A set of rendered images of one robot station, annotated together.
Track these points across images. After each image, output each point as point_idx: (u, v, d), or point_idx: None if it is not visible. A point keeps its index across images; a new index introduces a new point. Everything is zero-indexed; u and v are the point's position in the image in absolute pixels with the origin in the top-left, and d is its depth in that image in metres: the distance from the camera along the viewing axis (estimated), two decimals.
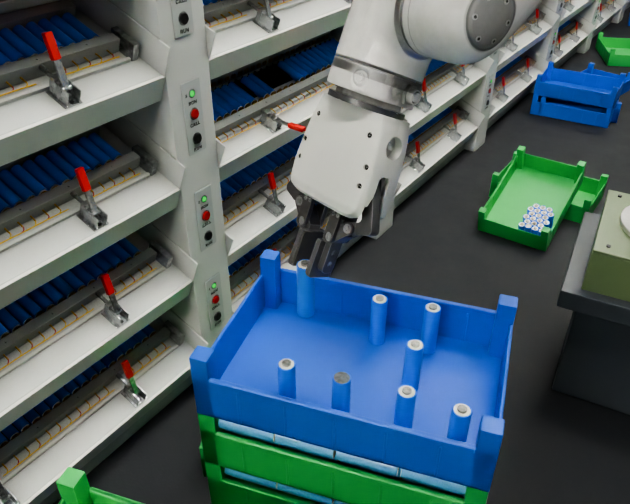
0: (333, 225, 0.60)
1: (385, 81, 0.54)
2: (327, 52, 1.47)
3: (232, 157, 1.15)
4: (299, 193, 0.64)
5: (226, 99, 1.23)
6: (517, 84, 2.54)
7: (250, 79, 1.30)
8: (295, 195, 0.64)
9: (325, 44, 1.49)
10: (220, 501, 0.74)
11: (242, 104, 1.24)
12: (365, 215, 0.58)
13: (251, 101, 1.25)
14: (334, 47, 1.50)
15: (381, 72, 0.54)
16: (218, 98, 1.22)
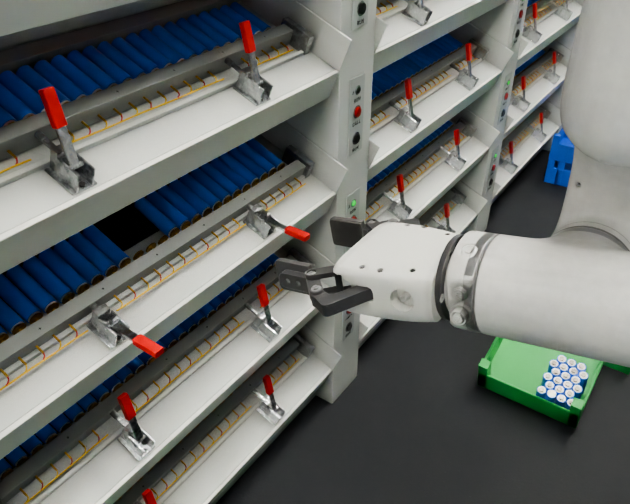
0: (325, 271, 0.57)
1: (466, 276, 0.50)
2: (238, 165, 0.92)
3: (11, 424, 0.61)
4: None
5: (27, 290, 0.69)
6: (527, 145, 2.00)
7: (85, 238, 0.75)
8: (401, 221, 0.64)
9: (236, 150, 0.94)
10: None
11: (58, 296, 0.70)
12: (338, 294, 0.54)
13: (76, 287, 0.71)
14: (252, 154, 0.95)
15: (475, 270, 0.49)
16: (8, 291, 0.68)
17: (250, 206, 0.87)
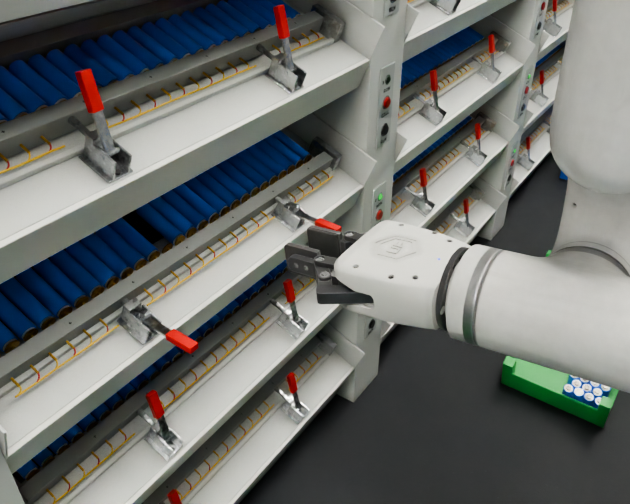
0: None
1: None
2: (265, 157, 0.90)
3: (43, 422, 0.58)
4: (329, 291, 0.58)
5: (55, 283, 0.66)
6: (543, 141, 1.97)
7: (113, 230, 0.73)
8: (323, 293, 0.58)
9: (262, 141, 0.92)
10: None
11: (87, 290, 0.67)
12: None
13: (106, 281, 0.68)
14: (278, 146, 0.93)
15: None
16: (36, 284, 0.65)
17: (278, 199, 0.85)
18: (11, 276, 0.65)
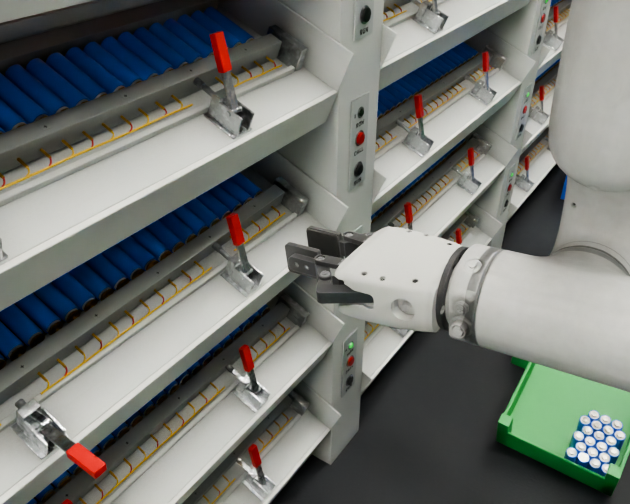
0: (330, 261, 0.59)
1: (469, 291, 0.50)
2: (206, 196, 0.77)
3: None
4: None
5: None
6: (543, 159, 1.84)
7: None
8: None
9: None
10: None
11: None
12: (337, 287, 0.56)
13: None
14: (224, 182, 0.80)
15: (478, 285, 0.50)
16: None
17: (216, 246, 0.72)
18: None
